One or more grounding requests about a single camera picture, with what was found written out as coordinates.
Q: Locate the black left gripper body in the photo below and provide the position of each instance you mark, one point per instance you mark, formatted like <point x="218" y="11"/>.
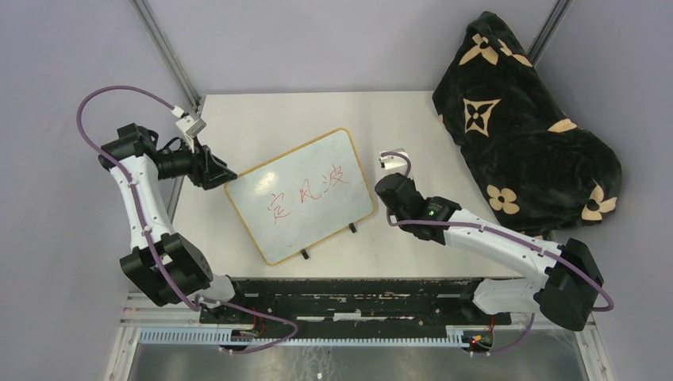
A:
<point x="178" y="163"/>

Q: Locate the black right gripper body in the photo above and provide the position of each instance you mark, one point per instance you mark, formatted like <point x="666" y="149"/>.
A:
<point x="410" y="181"/>

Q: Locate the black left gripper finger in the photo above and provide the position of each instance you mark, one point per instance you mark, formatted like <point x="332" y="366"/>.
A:
<point x="222" y="167"/>
<point x="218" y="180"/>

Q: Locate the yellow framed whiteboard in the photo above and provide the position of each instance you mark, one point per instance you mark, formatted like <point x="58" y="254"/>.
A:
<point x="302" y="197"/>

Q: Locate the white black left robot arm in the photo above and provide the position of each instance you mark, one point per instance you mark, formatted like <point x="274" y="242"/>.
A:
<point x="162" y="263"/>

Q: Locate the black floral plush blanket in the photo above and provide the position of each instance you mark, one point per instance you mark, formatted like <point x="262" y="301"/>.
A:
<point x="537" y="169"/>

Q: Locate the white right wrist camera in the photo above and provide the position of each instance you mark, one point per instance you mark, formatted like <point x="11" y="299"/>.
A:
<point x="396" y="161"/>

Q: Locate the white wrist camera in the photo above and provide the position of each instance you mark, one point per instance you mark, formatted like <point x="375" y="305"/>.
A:
<point x="396" y="161"/>
<point x="190" y="126"/>

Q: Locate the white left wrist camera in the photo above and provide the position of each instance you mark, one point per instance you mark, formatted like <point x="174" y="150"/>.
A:
<point x="190" y="126"/>

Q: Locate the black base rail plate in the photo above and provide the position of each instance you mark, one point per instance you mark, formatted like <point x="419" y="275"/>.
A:
<point x="356" y="308"/>

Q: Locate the aluminium frame rails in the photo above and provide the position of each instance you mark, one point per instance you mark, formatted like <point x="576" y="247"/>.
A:
<point x="561" y="282"/>

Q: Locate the white toothed cable duct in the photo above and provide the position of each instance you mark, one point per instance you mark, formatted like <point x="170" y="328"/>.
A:
<point x="219" y="337"/>

